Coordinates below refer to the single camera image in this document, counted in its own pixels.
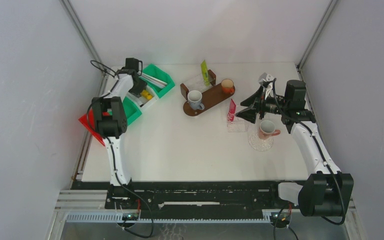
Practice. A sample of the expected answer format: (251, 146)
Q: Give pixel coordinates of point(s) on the brown ceramic cup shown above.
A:
(227, 86)

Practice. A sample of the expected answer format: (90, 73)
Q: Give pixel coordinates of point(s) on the clear oval acrylic plate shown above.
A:
(257, 143)

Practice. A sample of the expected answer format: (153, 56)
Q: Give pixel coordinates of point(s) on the red cup bin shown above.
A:
(87, 120)

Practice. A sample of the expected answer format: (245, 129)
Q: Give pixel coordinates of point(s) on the clear rectangular acrylic plate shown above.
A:
(237, 126)

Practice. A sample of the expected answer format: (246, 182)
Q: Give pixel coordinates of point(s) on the pink toothbrush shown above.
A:
(159, 86)

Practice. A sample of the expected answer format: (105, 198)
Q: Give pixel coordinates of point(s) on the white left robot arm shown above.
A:
(119, 174)

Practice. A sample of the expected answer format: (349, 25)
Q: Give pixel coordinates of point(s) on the aluminium frame post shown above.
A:
(79, 27)

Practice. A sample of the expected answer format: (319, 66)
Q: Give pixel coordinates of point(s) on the green toothpaste tube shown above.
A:
(204, 73)

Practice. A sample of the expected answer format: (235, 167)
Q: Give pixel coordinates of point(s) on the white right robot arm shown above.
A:
(327, 190)

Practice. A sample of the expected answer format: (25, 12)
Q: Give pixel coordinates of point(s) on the white toothpaste bin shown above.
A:
(142, 102)

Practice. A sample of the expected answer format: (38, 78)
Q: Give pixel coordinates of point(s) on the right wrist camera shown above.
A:
(266, 79)

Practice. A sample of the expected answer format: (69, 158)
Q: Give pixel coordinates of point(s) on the pink printed white mug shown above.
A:
(267, 129)

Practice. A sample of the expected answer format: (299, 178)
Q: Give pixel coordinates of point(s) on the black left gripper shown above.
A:
(142, 86)

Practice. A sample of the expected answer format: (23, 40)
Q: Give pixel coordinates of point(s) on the green toothbrush bin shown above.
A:
(156, 72)

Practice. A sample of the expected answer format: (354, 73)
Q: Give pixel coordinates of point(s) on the green bin with rack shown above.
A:
(133, 111)

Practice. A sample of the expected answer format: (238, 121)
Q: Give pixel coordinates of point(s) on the pink toothpaste tube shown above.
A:
(231, 111)

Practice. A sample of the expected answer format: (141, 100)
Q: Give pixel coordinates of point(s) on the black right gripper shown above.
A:
(249, 113)

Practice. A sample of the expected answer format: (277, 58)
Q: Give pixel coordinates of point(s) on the brown oval wooden tray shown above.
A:
(210, 98)

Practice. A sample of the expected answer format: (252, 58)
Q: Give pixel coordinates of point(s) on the grey handled white mug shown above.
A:
(194, 99)

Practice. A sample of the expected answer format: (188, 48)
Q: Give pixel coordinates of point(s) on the yellow toothpaste tube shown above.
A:
(145, 94)

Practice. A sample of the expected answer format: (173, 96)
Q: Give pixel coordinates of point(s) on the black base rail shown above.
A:
(192, 200)

